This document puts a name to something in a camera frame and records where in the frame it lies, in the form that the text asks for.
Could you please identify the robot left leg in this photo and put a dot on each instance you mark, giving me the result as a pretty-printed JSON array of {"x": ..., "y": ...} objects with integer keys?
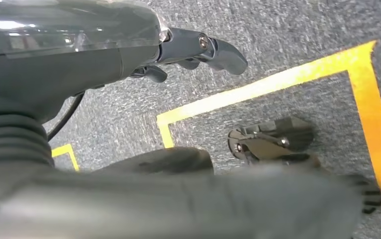
[{"x": 177, "y": 204}]

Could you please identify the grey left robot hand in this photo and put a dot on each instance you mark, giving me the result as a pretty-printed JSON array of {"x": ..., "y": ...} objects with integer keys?
[{"x": 62, "y": 66}]

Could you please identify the yellow floor tape square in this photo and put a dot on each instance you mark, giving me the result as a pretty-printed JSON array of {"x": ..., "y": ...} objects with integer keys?
[
  {"x": 60, "y": 151},
  {"x": 276, "y": 80}
]

